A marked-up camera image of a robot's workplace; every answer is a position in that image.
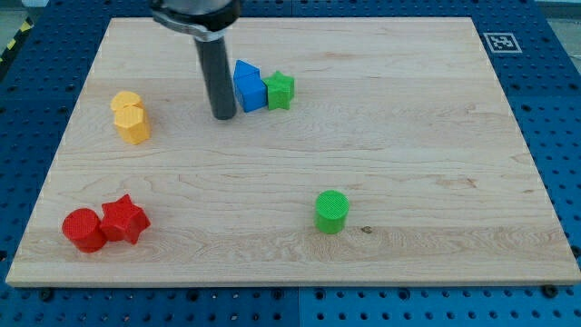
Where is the blue cube block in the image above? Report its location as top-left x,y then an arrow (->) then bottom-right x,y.
234,74 -> 267,113

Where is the red cylinder block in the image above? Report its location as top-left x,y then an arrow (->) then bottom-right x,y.
62,208 -> 107,253

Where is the green cylinder block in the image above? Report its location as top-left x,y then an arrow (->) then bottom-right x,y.
314,190 -> 350,234

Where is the green star block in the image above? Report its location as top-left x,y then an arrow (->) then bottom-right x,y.
262,71 -> 295,110

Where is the white fiducial marker tag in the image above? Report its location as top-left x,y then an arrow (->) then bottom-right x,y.
483,32 -> 522,54

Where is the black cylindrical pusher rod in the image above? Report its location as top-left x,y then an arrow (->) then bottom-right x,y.
195,37 -> 237,120

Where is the yellow hexagon block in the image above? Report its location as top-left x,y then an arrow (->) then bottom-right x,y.
113,105 -> 151,144

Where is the red star block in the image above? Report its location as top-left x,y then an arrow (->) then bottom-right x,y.
100,194 -> 151,244

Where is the yellow cylinder block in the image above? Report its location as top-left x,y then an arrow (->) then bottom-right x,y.
110,91 -> 144,112

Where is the light wooden board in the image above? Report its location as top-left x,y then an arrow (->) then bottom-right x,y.
6,17 -> 580,288

